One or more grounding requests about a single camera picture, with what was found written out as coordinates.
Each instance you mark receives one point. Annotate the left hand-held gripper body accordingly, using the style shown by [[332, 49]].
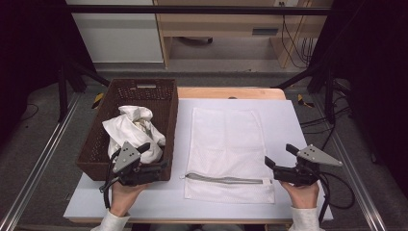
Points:
[[128, 157]]

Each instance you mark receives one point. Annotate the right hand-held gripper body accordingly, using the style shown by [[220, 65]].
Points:
[[300, 174]]

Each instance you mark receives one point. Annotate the white garment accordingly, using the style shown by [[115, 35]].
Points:
[[128, 128]]

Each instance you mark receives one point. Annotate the brown woven basket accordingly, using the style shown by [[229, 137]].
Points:
[[96, 150]]

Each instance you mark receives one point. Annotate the white mesh laundry bag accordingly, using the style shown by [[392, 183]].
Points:
[[224, 144]]

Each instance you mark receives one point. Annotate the person's right hand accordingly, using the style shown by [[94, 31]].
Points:
[[303, 195]]

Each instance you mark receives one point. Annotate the person's left hand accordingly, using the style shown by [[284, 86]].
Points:
[[123, 197]]

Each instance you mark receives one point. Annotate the white table board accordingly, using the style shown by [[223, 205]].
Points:
[[288, 122]]

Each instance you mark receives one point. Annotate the black metal stand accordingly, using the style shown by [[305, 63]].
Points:
[[63, 89], [328, 93]]

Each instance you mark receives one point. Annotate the black curtain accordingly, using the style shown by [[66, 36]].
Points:
[[29, 41], [375, 80]]

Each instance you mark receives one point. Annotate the white cabinet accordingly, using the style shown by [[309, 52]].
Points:
[[118, 35]]

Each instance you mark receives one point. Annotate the wooden desk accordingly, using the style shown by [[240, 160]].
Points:
[[224, 22]]

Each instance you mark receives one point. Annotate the black horizontal bar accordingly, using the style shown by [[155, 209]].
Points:
[[192, 9]]

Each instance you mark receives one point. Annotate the aluminium floor rail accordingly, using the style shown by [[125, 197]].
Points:
[[356, 179], [38, 163]]

